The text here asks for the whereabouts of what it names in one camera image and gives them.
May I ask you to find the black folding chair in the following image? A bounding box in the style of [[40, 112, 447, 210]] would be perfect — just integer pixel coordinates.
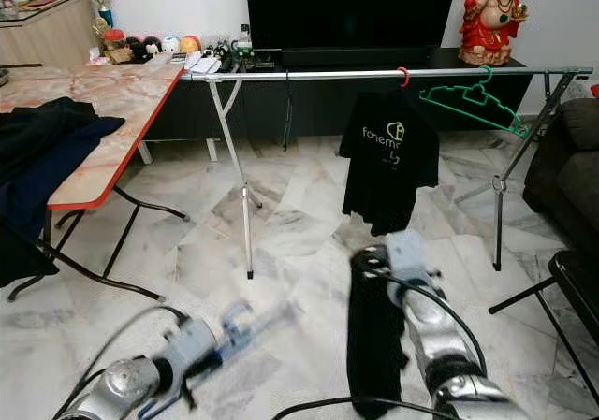
[[487, 249, 599, 407]]

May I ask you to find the dark brown sofa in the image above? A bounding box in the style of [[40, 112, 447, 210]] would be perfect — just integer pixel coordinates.
[[522, 97, 599, 248]]

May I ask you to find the black garment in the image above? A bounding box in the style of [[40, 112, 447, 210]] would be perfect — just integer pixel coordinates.
[[344, 245, 413, 420], [0, 97, 99, 288]]

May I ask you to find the green plastic hanger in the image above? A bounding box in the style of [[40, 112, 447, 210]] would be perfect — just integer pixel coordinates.
[[418, 65, 530, 140]]

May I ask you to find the small brown basket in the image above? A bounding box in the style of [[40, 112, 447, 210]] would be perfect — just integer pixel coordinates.
[[103, 49, 135, 65]]

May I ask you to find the black TV cabinet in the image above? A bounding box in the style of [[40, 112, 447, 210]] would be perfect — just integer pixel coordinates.
[[145, 49, 534, 164]]

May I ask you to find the black television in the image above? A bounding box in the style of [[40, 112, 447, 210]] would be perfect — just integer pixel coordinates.
[[243, 0, 460, 51]]

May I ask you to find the light wooden cabinet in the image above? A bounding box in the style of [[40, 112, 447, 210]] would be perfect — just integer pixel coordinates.
[[0, 0, 99, 68]]

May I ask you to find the small black device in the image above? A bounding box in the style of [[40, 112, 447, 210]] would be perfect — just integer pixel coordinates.
[[229, 51, 277, 71]]

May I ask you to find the black T-shirt with logo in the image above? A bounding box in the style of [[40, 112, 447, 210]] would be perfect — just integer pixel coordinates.
[[337, 88, 441, 239]]

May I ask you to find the red gold Buddha statue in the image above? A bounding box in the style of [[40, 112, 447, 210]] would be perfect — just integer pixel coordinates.
[[457, 0, 530, 66]]

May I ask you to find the marble folding table red edge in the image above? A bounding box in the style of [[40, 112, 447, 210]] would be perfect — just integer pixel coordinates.
[[0, 60, 190, 304]]

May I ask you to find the white paper stack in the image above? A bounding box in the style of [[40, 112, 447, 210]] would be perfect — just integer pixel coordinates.
[[185, 51, 224, 75]]

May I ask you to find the silver metal clothes rack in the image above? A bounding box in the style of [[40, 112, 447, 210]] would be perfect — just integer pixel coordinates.
[[183, 65, 595, 281]]

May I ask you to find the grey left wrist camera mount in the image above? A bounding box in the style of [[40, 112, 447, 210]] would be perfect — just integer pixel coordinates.
[[168, 317, 230, 384]]

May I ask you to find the jar with red lid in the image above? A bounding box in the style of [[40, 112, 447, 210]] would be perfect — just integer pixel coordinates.
[[101, 29, 127, 54]]

